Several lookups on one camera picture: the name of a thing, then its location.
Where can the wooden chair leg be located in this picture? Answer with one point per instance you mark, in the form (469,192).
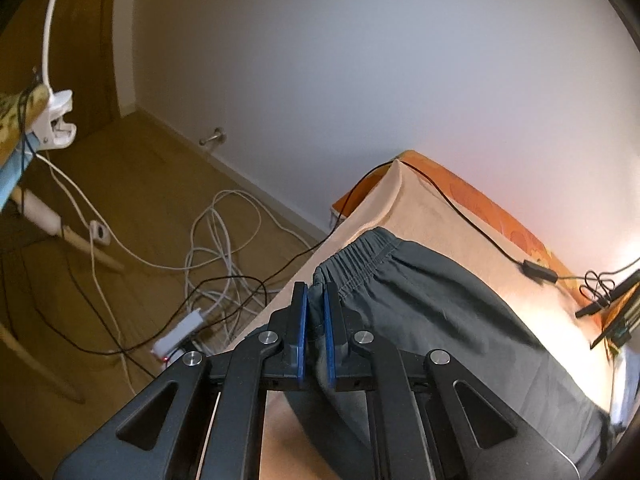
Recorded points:
(45,370)
(90,252)

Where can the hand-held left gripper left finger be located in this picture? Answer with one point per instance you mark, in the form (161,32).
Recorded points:
(299,332)

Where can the orange patterned bed sheet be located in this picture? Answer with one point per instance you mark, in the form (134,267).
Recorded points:
(480,205)

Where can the white clamp lamp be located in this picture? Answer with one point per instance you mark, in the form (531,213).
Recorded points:
(57,110)

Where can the dark grey pants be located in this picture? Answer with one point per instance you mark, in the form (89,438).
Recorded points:
(450,320)

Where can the small black tripod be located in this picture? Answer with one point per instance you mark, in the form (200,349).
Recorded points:
(625,310)

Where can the metal door stop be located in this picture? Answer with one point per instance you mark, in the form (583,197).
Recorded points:
(212,137)

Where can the yellow patterned cushion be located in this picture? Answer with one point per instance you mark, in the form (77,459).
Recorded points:
(15,110)

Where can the white power strip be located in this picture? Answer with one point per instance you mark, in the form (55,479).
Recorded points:
(180,332)

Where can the wooden door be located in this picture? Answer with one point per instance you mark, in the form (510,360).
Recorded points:
(85,35)

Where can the light blue cloth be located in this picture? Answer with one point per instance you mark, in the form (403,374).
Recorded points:
(12,175)

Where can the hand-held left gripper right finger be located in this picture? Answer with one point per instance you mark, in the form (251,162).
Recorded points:
(330,342)

